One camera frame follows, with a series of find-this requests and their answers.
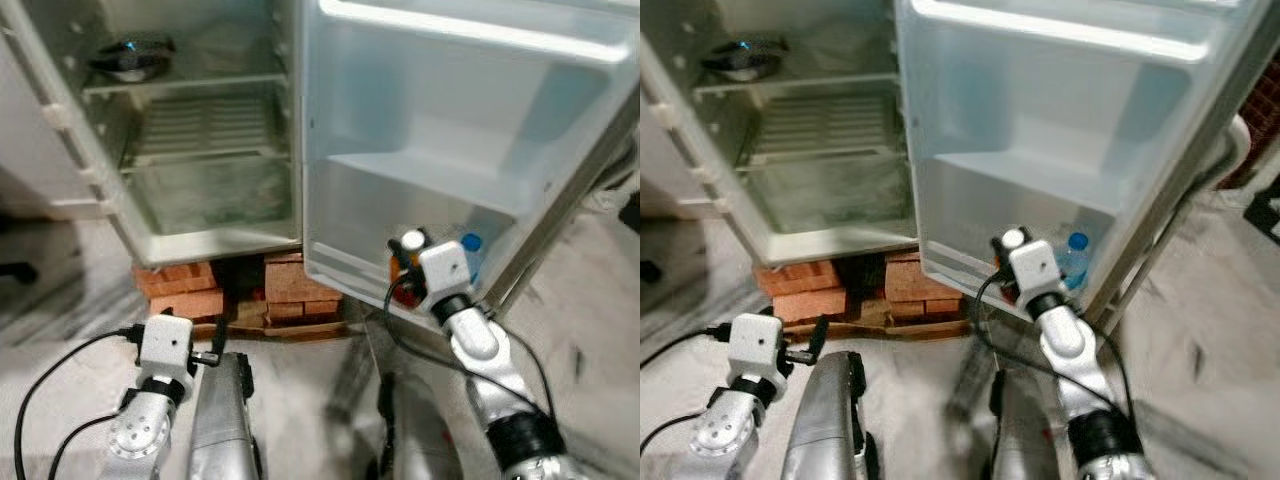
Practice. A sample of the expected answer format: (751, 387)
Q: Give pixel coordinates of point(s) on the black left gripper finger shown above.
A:
(819, 335)
(222, 335)

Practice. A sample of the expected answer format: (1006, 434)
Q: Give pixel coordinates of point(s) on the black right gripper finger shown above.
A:
(996, 248)
(395, 252)

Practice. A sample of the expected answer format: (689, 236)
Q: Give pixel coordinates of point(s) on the orange bottle white cap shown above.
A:
(1013, 239)
(412, 240)

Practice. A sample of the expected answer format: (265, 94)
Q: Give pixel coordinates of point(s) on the silver fridge door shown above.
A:
(450, 100)
(1060, 100)

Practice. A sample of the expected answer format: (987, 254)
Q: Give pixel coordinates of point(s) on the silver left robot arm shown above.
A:
(725, 430)
(140, 430)

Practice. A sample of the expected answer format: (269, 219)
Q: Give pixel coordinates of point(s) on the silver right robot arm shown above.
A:
(500, 380)
(1085, 380)

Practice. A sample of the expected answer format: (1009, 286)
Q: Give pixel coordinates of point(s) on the glass fridge shelf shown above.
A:
(190, 82)
(800, 82)

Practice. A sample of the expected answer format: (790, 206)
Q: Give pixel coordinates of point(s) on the wooden pallet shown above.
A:
(870, 318)
(250, 322)

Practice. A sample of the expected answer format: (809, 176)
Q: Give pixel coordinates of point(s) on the red brick stack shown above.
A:
(180, 285)
(300, 290)
(800, 285)
(920, 285)

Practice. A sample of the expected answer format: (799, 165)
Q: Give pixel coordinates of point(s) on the blue cap water bottle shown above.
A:
(1076, 262)
(472, 258)

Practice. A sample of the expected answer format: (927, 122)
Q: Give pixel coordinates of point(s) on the clear crisper drawer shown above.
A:
(210, 195)
(830, 195)

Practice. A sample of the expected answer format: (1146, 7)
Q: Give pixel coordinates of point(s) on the silver right robot leg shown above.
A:
(1015, 430)
(415, 430)

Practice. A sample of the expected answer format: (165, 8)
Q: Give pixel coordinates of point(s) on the black office chair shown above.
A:
(15, 271)
(649, 270)

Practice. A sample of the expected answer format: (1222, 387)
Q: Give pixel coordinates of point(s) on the white blue plastic chair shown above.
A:
(1236, 145)

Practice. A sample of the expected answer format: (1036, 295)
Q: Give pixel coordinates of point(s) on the black box with papers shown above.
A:
(1265, 215)

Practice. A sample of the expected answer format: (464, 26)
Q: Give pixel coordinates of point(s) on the black bowl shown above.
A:
(130, 58)
(742, 58)

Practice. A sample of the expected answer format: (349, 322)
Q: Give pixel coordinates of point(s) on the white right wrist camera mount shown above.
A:
(1036, 266)
(446, 270)

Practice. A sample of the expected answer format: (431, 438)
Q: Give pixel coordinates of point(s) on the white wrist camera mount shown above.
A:
(446, 270)
(165, 345)
(757, 345)
(1036, 266)

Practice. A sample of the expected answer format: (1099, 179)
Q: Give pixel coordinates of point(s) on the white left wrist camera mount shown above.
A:
(165, 345)
(757, 345)

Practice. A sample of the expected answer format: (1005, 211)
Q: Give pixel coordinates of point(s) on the wide red tiled door post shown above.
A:
(1265, 115)

